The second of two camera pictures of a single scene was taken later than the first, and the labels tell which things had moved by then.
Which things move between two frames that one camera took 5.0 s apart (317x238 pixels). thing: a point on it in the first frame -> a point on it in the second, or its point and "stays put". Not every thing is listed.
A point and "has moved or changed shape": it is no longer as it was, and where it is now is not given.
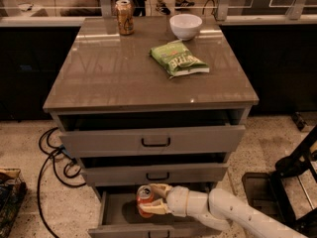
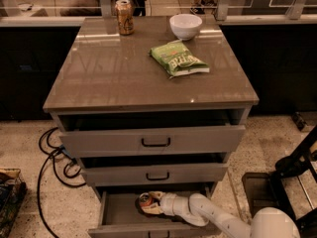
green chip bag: x=176 y=59 stays put
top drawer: x=92 y=135 stays put
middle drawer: x=104 y=170 stays put
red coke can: x=145 y=194 has moved or changed shape
